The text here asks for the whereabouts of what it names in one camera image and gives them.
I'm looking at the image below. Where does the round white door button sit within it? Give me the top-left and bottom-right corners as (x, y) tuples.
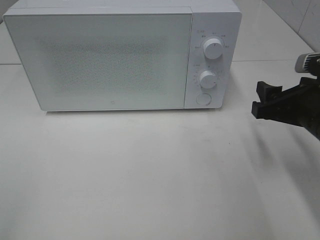
(196, 93), (212, 106)

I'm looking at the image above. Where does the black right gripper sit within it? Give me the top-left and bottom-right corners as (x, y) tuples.
(251, 77), (320, 139)

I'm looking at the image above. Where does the white microwave door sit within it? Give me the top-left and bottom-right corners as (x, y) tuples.
(4, 14), (191, 111)

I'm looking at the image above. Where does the white microwave oven body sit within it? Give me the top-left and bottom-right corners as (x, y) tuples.
(3, 0), (242, 111)

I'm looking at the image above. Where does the white round knob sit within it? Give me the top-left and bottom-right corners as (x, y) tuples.
(198, 70), (218, 89)
(202, 36), (224, 60)

